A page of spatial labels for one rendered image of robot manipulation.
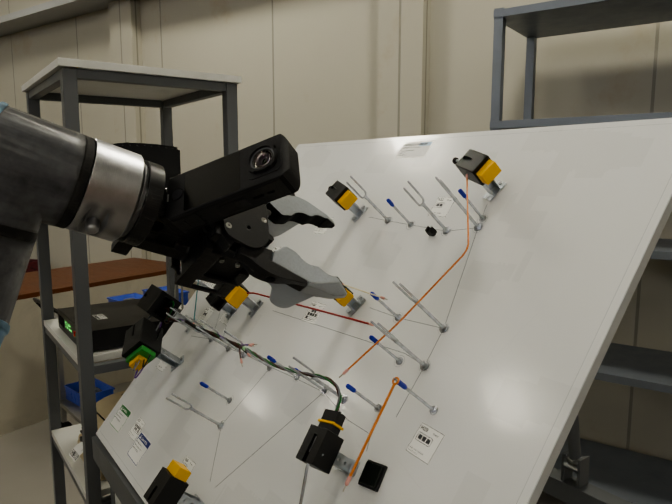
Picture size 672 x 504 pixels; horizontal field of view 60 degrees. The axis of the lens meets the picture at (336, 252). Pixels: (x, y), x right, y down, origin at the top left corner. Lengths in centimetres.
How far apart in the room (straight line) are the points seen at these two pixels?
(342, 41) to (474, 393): 330
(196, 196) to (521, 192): 74
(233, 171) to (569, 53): 299
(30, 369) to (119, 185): 370
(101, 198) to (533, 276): 70
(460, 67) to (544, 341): 279
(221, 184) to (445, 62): 318
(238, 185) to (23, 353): 368
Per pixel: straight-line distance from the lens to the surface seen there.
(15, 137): 46
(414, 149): 141
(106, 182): 47
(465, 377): 94
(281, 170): 45
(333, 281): 55
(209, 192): 48
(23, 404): 419
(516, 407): 88
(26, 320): 407
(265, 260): 51
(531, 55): 326
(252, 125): 444
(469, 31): 359
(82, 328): 172
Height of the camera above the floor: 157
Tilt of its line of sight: 8 degrees down
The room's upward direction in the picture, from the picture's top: straight up
